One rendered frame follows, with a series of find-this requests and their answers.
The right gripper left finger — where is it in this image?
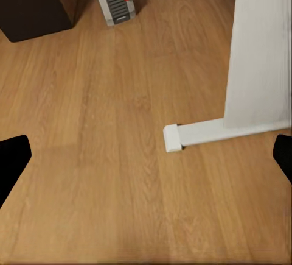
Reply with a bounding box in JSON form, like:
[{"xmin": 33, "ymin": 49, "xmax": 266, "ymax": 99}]
[{"xmin": 0, "ymin": 135, "xmax": 32, "ymax": 208}]

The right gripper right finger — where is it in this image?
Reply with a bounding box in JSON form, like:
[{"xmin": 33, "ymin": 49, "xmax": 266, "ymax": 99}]
[{"xmin": 273, "ymin": 134, "xmax": 292, "ymax": 184}]

